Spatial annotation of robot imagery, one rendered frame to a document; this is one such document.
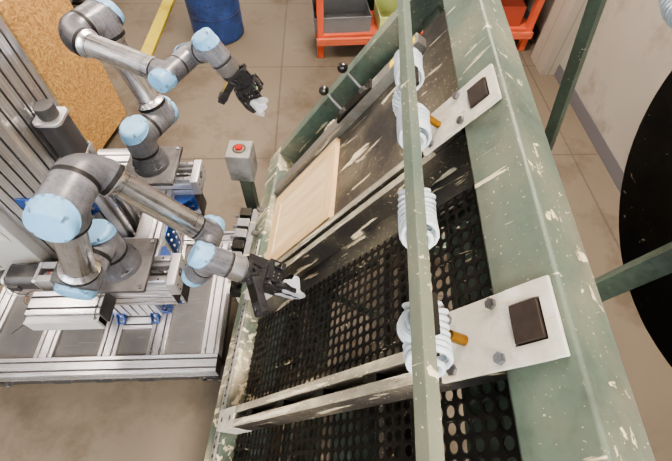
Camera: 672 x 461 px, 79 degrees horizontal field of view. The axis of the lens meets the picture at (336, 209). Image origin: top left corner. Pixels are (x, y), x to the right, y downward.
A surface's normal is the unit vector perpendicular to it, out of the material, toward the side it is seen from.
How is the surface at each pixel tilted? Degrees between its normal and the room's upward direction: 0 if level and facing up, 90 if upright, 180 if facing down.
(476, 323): 56
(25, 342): 0
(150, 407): 0
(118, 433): 0
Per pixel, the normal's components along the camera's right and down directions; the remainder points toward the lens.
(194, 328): 0.01, -0.59
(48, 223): -0.04, 0.73
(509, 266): -0.82, -0.38
